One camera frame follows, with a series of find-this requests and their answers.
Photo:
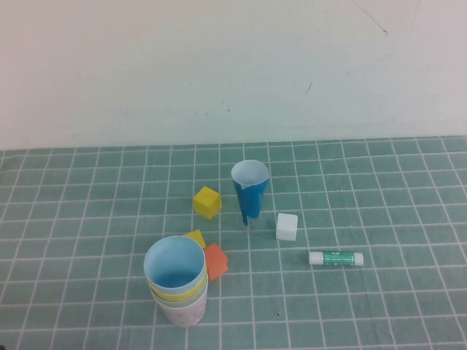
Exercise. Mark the light blue plastic cup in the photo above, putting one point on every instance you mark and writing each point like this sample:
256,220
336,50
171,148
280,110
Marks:
173,279

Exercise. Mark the yellow plastic cup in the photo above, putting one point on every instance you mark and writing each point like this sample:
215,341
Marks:
178,296

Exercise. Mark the green plastic cup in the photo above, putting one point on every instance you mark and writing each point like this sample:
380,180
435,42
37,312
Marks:
182,302

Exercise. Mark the blue paper cone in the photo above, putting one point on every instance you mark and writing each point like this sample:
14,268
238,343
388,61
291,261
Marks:
251,204

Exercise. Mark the large yellow cube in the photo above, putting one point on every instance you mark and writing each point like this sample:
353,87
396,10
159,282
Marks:
207,202

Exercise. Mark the small yellow cube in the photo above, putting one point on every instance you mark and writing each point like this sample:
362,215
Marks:
196,237

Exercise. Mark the white cube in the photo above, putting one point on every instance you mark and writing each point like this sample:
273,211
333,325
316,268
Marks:
286,226

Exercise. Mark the orange cube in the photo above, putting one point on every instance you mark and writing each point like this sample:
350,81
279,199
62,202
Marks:
217,262

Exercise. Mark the green white glue stick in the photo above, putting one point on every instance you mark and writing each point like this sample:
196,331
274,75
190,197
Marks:
335,257

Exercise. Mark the green grid tablecloth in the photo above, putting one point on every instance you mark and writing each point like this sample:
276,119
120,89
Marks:
73,218

